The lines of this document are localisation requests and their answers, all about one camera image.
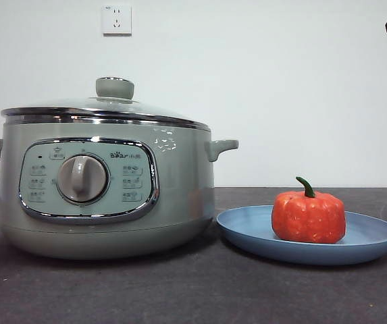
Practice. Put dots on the white wall socket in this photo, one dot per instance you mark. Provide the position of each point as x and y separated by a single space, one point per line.
117 20

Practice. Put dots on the blue round plate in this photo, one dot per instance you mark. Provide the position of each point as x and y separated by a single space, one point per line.
247 233

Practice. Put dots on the pale green electric steamer pot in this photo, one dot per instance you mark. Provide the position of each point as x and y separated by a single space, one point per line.
179 175

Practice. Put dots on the orange pumpkin with green stem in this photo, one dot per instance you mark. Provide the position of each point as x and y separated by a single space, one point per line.
308 219

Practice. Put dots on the glass lid with green knob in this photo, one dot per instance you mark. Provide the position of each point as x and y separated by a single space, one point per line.
115 88

